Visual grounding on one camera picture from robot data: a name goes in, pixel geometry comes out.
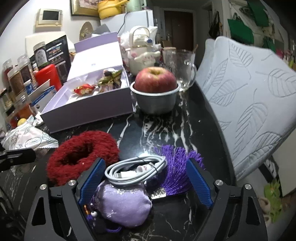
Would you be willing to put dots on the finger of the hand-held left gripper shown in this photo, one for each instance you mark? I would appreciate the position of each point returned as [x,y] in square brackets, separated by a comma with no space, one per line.
[18,156]

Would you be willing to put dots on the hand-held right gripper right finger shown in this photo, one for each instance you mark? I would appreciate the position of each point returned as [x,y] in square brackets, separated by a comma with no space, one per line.
[198,183]

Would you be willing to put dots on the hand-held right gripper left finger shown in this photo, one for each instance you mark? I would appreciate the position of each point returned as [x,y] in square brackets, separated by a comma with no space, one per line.
[92,179]

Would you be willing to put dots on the white printed snack packet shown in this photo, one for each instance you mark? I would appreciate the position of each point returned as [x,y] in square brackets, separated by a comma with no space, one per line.
[25,139]

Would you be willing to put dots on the purple tassel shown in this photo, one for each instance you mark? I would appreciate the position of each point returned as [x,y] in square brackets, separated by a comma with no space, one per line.
[175,169]

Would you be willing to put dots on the red fuzzy scrunchie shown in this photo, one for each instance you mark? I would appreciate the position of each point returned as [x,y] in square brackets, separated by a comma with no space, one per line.
[101,141]

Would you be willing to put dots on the lavender sachet pouch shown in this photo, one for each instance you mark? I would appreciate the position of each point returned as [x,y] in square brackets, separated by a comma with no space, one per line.
[124,206]

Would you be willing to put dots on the lavender gift box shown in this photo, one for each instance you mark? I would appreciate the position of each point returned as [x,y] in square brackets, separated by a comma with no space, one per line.
[92,111]

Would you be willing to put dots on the shiny foil snack packet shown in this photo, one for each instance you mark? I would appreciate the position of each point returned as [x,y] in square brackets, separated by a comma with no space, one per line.
[113,77]

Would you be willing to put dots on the small silver foil piece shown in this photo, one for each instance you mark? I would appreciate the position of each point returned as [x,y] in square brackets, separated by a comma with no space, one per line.
[159,194]

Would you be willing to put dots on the blue and white carton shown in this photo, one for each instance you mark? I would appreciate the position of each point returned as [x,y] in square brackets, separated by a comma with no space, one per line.
[44,97]

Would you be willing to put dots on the green plush slipper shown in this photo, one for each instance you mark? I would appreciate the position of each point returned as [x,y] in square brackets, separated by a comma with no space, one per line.
[275,192]

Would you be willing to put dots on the cluster of clear food jars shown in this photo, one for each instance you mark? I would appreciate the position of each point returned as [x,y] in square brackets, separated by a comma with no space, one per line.
[16,78]

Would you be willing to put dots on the red canister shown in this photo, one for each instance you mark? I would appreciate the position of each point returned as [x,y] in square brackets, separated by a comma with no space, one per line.
[47,75]

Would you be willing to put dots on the metal bowl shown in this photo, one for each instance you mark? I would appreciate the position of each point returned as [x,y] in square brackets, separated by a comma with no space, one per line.
[155,103]

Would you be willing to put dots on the red apple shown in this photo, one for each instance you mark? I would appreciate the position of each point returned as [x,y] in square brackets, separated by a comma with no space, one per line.
[155,81]

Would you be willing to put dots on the black foil pouch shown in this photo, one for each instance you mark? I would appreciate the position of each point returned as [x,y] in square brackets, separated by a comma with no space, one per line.
[57,51]

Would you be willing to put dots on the glass mug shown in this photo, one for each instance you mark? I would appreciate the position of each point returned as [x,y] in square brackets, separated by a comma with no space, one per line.
[182,67]

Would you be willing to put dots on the white plastic board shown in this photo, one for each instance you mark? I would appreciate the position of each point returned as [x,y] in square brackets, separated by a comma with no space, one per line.
[34,39]

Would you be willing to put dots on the white cartoon water bottle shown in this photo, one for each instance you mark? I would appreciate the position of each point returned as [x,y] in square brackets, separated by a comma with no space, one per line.
[138,62]

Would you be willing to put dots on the woven straw fan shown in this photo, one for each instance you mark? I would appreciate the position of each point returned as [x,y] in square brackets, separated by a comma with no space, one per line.
[86,31]

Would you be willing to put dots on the grey plastic mailer bag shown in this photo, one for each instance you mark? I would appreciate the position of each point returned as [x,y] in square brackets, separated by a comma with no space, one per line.
[101,29]

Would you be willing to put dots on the green tote bag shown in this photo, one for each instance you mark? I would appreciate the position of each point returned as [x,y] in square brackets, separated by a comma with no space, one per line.
[240,32]
[270,45]
[259,11]

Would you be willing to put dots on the white plastic food bag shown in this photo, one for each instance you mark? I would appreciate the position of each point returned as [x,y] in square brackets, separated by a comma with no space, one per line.
[153,32]

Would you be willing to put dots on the dark hanging bag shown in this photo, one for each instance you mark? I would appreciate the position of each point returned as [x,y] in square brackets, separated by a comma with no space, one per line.
[215,25]

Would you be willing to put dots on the dark wooden door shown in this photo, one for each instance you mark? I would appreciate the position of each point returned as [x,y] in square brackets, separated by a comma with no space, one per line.
[178,25]

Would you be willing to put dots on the framed picture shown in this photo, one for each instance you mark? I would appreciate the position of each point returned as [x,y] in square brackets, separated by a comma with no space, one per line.
[81,7]

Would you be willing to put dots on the white fridge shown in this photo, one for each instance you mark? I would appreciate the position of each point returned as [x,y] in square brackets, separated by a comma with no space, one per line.
[136,20]

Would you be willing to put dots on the yellow pot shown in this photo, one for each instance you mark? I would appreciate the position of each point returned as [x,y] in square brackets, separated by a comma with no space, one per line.
[108,10]

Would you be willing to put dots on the wall intercom panel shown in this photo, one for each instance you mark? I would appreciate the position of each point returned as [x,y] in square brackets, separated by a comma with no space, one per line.
[49,16]

